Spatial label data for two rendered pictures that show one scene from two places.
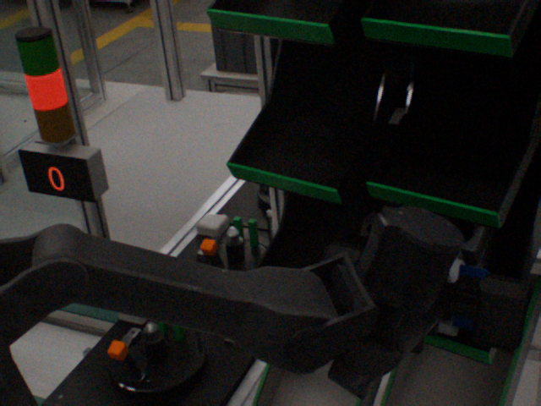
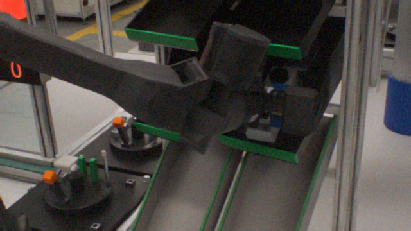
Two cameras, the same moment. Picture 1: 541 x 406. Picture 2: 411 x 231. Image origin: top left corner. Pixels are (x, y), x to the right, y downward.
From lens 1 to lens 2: 0.18 m
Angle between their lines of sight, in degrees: 6
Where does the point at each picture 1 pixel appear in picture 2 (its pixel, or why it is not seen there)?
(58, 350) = (11, 193)
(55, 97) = (18, 11)
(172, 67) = (105, 34)
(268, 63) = not seen: outside the picture
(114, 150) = (63, 85)
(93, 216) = (40, 100)
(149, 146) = not seen: hidden behind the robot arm
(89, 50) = (50, 22)
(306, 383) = (177, 197)
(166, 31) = (103, 10)
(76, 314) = (26, 170)
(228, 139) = not seen: hidden behind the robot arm
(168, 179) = (98, 101)
